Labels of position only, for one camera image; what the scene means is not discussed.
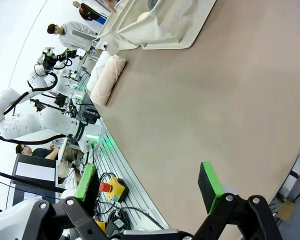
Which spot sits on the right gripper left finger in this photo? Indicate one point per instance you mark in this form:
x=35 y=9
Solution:
x=85 y=182

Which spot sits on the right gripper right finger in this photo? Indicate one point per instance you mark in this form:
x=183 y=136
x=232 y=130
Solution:
x=210 y=187

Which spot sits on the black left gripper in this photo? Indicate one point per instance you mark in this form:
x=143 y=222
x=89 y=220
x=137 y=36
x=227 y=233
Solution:
x=61 y=59

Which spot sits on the white towel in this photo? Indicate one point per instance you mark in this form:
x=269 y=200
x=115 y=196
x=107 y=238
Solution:
x=97 y=67

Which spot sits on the pink towel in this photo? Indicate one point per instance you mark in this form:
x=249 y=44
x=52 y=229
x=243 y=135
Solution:
x=107 y=80

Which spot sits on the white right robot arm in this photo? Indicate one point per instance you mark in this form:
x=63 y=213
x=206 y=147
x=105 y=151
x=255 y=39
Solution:
x=12 y=215

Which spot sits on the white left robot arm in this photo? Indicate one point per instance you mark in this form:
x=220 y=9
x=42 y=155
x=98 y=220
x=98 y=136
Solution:
x=52 y=122

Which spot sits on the person right hand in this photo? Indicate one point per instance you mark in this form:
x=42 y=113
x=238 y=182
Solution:
x=109 y=3

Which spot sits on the person in grey coat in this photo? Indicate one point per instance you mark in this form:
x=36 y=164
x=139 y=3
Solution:
x=72 y=35

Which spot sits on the yellow emergency stop box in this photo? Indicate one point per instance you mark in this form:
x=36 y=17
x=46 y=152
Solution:
x=117 y=191

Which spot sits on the person in dark top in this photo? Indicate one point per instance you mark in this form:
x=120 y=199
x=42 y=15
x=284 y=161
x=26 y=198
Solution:
x=90 y=11

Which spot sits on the black power adapter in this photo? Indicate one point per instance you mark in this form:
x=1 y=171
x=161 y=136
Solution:
x=118 y=220

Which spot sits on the computer monitor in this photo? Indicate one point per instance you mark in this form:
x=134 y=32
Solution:
x=35 y=171

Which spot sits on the seated person with glasses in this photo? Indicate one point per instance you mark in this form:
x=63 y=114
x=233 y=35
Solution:
x=40 y=152

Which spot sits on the brown cardboard box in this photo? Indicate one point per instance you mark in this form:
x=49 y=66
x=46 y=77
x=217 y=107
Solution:
x=287 y=210

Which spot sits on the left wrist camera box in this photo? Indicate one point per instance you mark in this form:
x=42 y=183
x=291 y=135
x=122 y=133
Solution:
x=48 y=50

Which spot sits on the aluminium table rail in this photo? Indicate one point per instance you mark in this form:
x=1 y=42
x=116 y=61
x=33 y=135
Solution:
x=130 y=170

